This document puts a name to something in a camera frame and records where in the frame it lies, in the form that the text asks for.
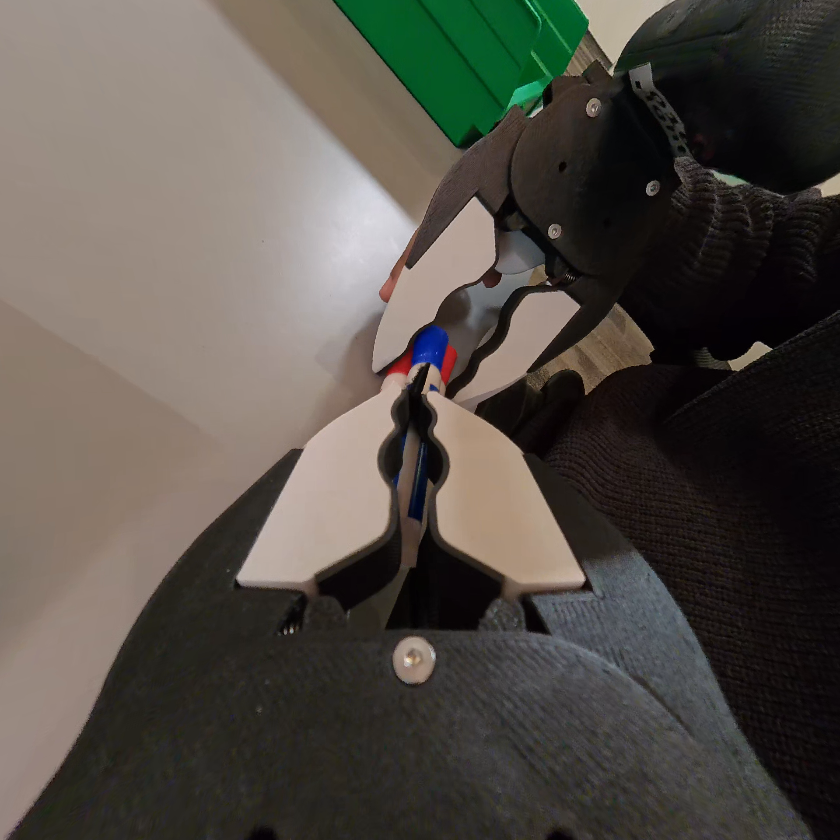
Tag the blue dry-erase marker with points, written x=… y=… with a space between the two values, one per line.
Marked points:
x=430 y=344

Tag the person's right hand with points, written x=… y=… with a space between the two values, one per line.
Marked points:
x=394 y=282

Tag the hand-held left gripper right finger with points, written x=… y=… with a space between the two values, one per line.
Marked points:
x=512 y=518

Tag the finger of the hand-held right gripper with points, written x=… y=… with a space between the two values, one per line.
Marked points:
x=531 y=334
x=433 y=275

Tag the green plastic bin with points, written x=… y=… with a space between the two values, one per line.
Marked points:
x=426 y=52

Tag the red dry-erase marker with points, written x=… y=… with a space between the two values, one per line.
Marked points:
x=399 y=364
x=449 y=361

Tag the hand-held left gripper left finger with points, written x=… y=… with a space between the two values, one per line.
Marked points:
x=308 y=518

